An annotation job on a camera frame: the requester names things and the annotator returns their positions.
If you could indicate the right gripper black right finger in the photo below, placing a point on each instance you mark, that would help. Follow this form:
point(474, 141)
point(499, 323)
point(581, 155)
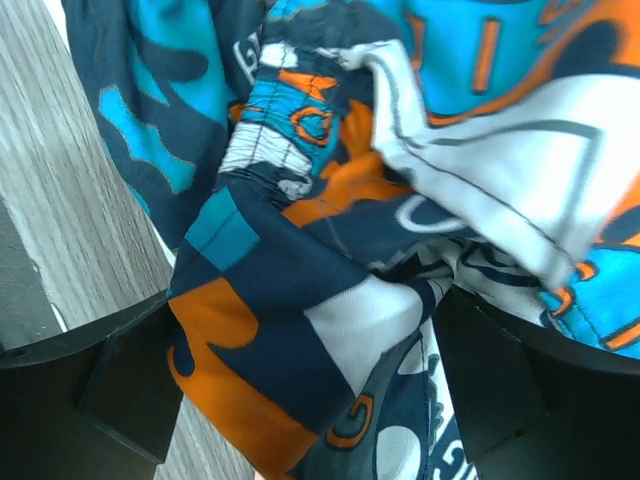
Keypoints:
point(533, 404)

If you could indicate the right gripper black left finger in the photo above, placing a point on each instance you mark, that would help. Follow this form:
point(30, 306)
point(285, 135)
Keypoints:
point(96, 402)

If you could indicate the colourful patterned shorts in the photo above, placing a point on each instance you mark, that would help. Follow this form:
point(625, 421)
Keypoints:
point(323, 172)

